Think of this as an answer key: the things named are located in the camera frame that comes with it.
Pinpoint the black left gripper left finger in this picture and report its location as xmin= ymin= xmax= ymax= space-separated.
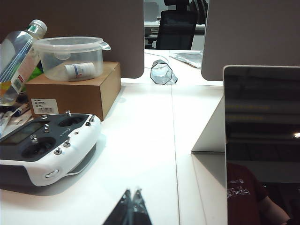
xmin=102 ymin=188 xmax=132 ymax=225

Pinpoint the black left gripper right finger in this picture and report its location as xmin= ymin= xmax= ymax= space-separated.
xmin=131 ymin=187 xmax=153 ymax=225

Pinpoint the square white-framed standing mirror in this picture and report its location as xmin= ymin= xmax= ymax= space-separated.
xmin=191 ymin=65 xmax=300 ymax=225

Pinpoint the white and black remote controller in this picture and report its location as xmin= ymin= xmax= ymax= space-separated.
xmin=0 ymin=109 xmax=102 ymax=188

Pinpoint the brown cardboard box with label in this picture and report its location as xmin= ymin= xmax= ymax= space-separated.
xmin=24 ymin=61 xmax=121 ymax=121

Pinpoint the octagonal clear glass vessel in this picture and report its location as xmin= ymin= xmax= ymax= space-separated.
xmin=150 ymin=60 xmax=179 ymax=85

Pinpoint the blue and white marker pen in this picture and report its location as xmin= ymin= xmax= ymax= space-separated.
xmin=11 ymin=103 xmax=31 ymax=117

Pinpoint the small white medicine bottle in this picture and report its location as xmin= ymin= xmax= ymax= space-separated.
xmin=64 ymin=62 xmax=95 ymax=79

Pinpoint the silver foil bag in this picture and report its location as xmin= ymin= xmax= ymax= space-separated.
xmin=169 ymin=51 xmax=203 ymax=69

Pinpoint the clear round plastic container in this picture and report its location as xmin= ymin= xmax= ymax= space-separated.
xmin=33 ymin=37 xmax=111 ymax=82

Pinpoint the black mesh office chair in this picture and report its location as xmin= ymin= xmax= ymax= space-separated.
xmin=155 ymin=0 xmax=199 ymax=50

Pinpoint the clear plastic water bottle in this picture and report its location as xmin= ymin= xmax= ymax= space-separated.
xmin=0 ymin=19 xmax=47 ymax=104

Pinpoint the wide brown desk partition panel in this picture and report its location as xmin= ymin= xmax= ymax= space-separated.
xmin=201 ymin=0 xmax=300 ymax=82

